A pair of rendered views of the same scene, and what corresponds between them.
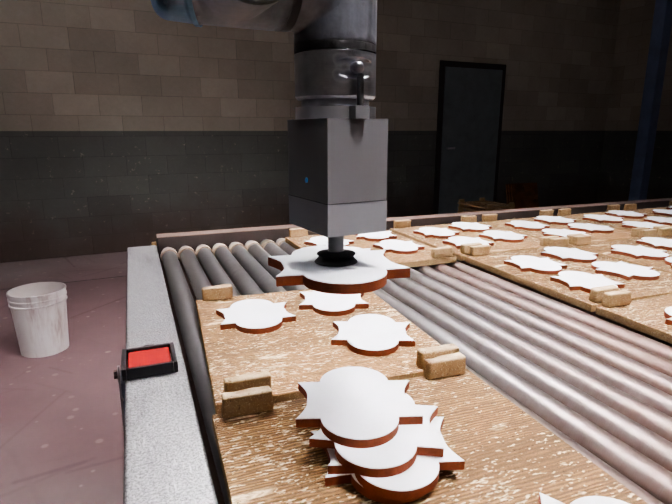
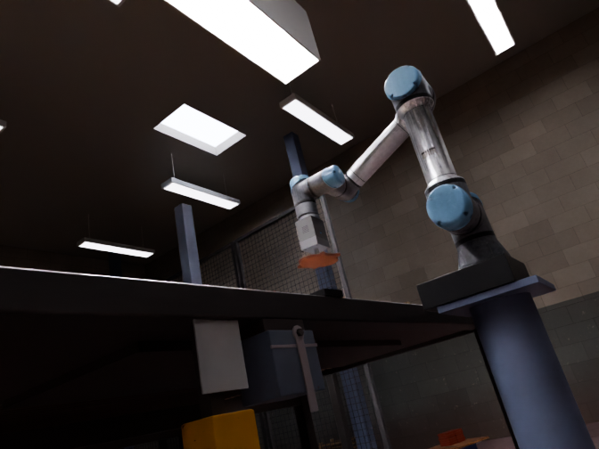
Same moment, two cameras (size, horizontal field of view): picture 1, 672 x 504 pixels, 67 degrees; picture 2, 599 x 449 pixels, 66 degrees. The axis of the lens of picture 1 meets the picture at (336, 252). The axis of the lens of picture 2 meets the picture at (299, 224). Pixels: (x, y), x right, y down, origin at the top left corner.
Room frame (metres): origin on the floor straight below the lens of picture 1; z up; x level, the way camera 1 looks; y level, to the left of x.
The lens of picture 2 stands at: (1.31, 1.20, 0.67)
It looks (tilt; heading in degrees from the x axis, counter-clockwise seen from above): 22 degrees up; 237
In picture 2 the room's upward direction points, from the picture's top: 13 degrees counter-clockwise
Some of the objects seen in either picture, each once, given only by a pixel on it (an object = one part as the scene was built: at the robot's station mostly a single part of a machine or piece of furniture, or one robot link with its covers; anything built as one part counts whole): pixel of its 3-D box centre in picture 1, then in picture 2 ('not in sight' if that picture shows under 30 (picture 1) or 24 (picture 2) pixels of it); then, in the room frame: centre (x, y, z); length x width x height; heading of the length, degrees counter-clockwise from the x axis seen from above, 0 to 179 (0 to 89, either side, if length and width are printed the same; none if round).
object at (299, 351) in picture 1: (309, 331); not in sight; (0.80, 0.04, 0.93); 0.41 x 0.35 x 0.02; 18
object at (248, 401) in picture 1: (247, 401); not in sight; (0.54, 0.10, 0.95); 0.06 x 0.02 x 0.03; 110
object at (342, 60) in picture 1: (337, 81); (307, 213); (0.49, 0.00, 1.30); 0.08 x 0.08 x 0.05
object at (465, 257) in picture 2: not in sight; (480, 254); (0.16, 0.34, 1.00); 0.15 x 0.15 x 0.10
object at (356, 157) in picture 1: (347, 167); (309, 234); (0.49, -0.01, 1.22); 0.10 x 0.09 x 0.16; 119
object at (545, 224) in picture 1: (558, 226); not in sight; (1.68, -0.76, 0.94); 0.41 x 0.35 x 0.04; 22
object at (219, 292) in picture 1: (217, 292); not in sight; (0.94, 0.23, 0.95); 0.06 x 0.02 x 0.03; 108
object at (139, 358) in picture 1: (149, 361); not in sight; (0.70, 0.28, 0.92); 0.06 x 0.06 x 0.01; 22
